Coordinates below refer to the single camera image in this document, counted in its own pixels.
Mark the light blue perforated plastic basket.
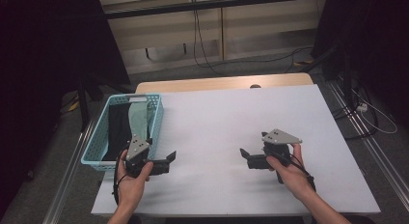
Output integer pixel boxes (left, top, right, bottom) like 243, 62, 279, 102
80, 93, 164, 172

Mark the black metal stand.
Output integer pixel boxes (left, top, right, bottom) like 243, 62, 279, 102
76, 72, 136, 132

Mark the left hand-held gripper black cable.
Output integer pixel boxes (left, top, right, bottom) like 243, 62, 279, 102
111, 148, 129, 207

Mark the black floor cable bundle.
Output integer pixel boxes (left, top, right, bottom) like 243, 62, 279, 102
332, 74, 381, 141

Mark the black wall cable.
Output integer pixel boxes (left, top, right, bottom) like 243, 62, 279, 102
192, 0, 223, 77
194, 0, 226, 75

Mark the black curtain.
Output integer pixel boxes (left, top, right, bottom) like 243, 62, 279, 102
310, 0, 409, 126
0, 0, 131, 215

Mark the hand-held gripper black cable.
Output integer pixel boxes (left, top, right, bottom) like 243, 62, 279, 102
111, 148, 129, 207
278, 151, 317, 192

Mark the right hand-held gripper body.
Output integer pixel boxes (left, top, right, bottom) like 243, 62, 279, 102
261, 128, 303, 160

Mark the aluminium floor rail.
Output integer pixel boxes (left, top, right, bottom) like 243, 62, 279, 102
42, 117, 98, 224
325, 79, 409, 203

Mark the right hand-held gripper black cable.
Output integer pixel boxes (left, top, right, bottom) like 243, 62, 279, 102
278, 151, 317, 192

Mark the white floor cable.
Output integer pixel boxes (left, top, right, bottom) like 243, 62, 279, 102
349, 88, 398, 135

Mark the black garment with green band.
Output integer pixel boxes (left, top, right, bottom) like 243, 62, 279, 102
101, 101, 153, 162

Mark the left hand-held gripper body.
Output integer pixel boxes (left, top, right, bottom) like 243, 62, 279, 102
124, 133, 154, 179

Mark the person's right hand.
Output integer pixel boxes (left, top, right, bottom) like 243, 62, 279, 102
265, 143, 316, 203

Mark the person's left hand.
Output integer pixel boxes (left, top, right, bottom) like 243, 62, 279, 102
116, 149, 154, 210

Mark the long black floor cable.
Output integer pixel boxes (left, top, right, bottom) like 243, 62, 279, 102
205, 45, 315, 72

